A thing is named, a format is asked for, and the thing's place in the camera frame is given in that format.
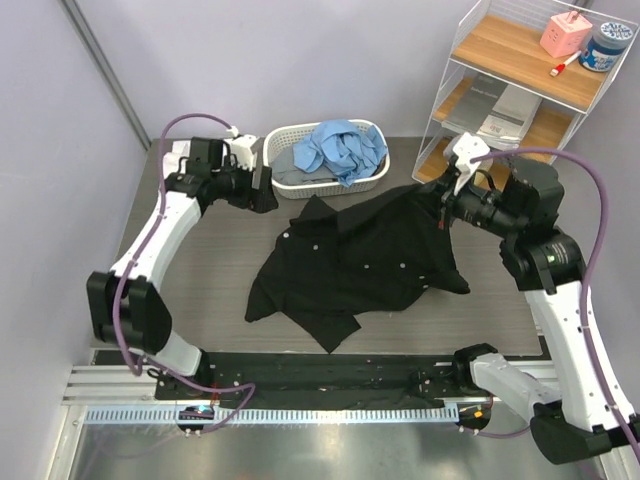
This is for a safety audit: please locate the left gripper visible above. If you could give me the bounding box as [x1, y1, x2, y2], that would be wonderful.
[213, 156, 279, 214]

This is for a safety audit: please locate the black long sleeve shirt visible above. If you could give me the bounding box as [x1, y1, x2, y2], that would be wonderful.
[245, 184, 470, 353]

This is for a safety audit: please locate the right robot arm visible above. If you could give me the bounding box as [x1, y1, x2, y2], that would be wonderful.
[429, 157, 639, 465]

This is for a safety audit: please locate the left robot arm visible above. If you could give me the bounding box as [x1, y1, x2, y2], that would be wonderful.
[87, 135, 278, 399]

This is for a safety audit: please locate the grey shirt in basket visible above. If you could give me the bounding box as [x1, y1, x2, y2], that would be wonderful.
[270, 148, 336, 186]

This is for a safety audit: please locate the white plastic laundry basket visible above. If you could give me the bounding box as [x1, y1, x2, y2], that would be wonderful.
[263, 119, 390, 199]

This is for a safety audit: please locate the blue crumpled shirt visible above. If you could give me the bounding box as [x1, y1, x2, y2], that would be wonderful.
[293, 119, 388, 187]

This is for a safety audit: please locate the folded white shirt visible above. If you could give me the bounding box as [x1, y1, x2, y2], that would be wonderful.
[162, 140, 191, 178]

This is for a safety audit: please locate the white grey booklet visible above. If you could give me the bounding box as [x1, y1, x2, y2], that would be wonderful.
[477, 84, 542, 150]

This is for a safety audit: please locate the pink cube power strip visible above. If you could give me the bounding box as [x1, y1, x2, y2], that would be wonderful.
[540, 10, 593, 58]

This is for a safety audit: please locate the blue patterned jar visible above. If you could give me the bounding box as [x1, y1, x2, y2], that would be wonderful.
[579, 21, 634, 73]

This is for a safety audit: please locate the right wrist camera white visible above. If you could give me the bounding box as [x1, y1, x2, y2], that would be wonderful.
[444, 132, 491, 196]

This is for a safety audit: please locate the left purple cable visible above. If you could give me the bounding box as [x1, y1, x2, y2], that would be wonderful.
[113, 112, 257, 434]

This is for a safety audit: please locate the purple cable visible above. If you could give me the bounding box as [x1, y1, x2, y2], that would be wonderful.
[449, 147, 640, 451]
[113, 112, 257, 434]

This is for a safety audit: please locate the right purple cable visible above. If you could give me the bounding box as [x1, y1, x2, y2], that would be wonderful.
[449, 147, 640, 451]

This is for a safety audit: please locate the white wire wooden shelf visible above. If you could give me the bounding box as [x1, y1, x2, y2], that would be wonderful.
[413, 0, 639, 182]

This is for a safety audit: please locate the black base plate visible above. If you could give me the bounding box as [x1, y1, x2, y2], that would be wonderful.
[154, 349, 512, 409]

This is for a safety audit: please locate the white slotted cable duct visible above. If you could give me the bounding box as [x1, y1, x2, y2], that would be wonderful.
[84, 403, 459, 426]

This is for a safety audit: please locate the aluminium frame rail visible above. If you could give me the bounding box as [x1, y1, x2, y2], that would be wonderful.
[62, 364, 610, 406]

